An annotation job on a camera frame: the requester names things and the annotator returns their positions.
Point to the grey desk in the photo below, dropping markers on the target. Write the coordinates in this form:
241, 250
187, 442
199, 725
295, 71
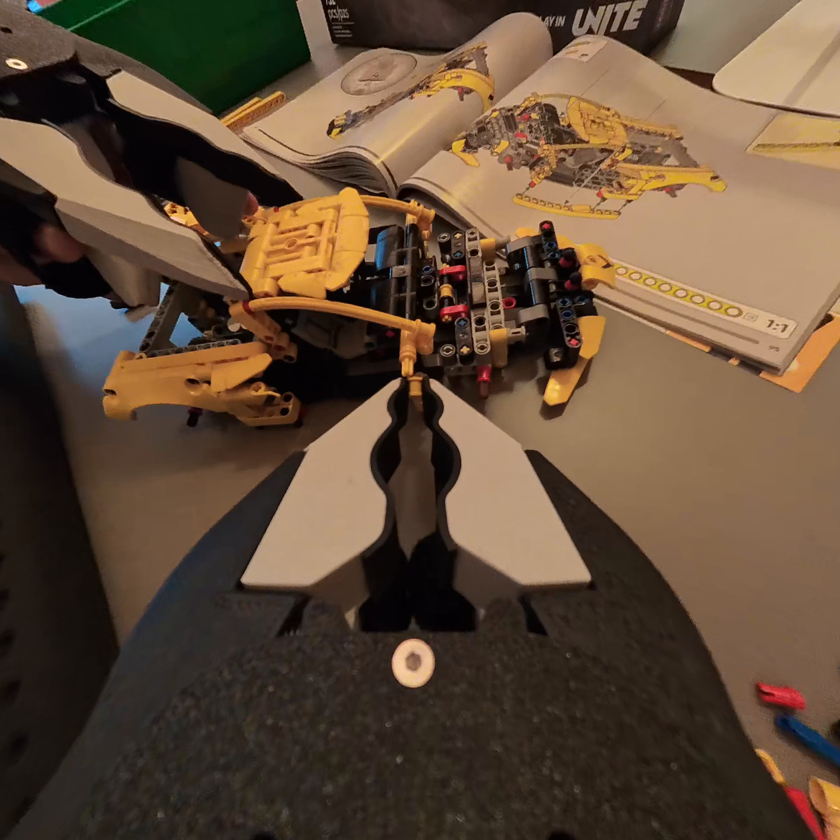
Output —
689, 459

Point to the green plastic bin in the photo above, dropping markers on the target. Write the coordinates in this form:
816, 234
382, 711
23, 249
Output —
216, 52

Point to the small yellow brick connector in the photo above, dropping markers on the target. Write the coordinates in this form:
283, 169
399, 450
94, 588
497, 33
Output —
415, 387

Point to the black dimpled chair armrest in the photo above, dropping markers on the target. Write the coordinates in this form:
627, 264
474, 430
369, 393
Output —
46, 525

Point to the yellow black brick car model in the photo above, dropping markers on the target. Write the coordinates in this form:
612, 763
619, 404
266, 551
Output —
302, 243

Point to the pile of mixed brick pins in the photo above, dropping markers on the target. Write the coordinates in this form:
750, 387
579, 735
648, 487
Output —
781, 695

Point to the instruction booklet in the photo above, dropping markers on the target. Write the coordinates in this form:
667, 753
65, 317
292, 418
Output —
754, 229

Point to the person's left hand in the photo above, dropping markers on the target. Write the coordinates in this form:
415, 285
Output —
33, 259

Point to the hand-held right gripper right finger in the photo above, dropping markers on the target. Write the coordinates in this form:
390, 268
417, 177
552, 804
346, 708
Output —
518, 518

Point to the long yellow brick beam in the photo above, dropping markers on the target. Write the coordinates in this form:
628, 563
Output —
253, 110

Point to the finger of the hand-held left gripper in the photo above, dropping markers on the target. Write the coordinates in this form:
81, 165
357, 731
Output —
118, 210
184, 111

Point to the white wooden book stand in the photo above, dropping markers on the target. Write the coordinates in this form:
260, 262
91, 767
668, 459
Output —
787, 65

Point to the dark toy car set box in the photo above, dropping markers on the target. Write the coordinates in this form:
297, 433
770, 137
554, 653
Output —
426, 23

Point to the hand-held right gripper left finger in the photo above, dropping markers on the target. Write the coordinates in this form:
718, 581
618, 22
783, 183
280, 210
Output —
315, 518

